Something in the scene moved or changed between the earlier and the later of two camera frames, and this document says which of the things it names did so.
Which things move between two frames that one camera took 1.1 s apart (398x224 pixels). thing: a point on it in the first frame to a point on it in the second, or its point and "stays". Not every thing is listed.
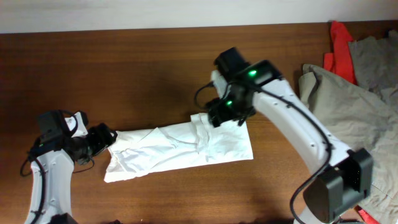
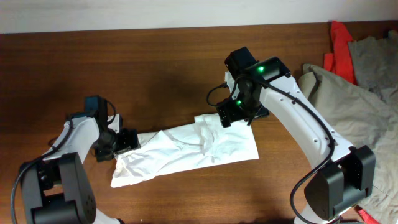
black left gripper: [101, 139] to [128, 142]
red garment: [339, 60] stays
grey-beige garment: [362, 116] stays
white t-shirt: [200, 141] stays
